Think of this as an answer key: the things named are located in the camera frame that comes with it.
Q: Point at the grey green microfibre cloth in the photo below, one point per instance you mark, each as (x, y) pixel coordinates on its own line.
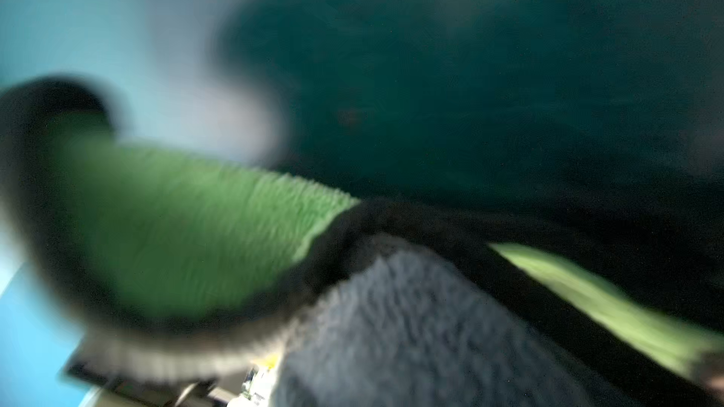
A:
(183, 269)

